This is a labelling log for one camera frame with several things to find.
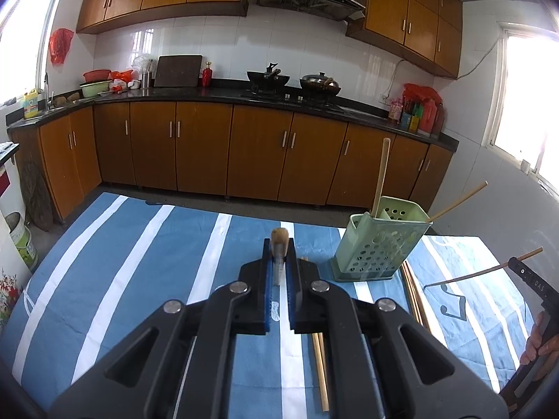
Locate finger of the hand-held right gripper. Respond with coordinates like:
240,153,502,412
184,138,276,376
508,257,559,315

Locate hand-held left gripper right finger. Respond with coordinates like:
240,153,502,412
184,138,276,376
286,238,509,419

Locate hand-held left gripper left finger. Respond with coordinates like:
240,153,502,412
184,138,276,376
48,239,280,419

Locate long wooden chopstick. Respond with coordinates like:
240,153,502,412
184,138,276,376
404,262,428,329
400,263,423,324
311,333,329,412
425,247,544,289
426,181,488,223
269,228,290,289
406,261,431,333
371,138,391,219

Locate green perforated utensil holder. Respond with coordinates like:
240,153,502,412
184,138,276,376
331,196,433,283

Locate person's right hand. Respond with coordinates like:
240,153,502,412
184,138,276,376
520,310,559,365

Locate blue white striped tablecloth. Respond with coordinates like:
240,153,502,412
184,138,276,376
9,192,544,419

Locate wooden lower cabinets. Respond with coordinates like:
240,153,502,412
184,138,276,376
13,100,455,228

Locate large bright window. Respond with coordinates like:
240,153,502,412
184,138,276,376
489,24,559,184

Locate red plastic jug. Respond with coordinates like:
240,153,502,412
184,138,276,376
419,100,438,134

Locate gas stove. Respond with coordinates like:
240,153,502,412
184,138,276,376
240,89,346,112

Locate black kitchen countertop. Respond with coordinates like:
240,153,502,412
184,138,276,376
6,79,460,153

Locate black wok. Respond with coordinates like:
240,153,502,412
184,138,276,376
247,63,291,88

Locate steel pot with lid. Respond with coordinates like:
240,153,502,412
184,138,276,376
299,72,342,96

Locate dark cutting board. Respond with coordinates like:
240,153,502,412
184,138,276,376
154,55,204,88

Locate brown sack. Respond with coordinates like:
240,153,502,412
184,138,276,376
20,157,54,231

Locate white paint bucket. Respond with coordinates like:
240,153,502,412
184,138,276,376
3,212,39,271

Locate steel cup with white bag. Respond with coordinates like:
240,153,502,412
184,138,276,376
132,53,157,89

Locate wooden upper corner cabinets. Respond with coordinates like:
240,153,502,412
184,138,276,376
346,0,464,80

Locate yellow detergent bottle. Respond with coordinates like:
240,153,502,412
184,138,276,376
23,89,40,119

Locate hanging red plastic bag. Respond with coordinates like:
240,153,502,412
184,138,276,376
49,28,75,68

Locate window beside sink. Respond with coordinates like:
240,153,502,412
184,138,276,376
0,0,71,106

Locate wall power cable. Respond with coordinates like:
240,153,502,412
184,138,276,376
384,39,501,105

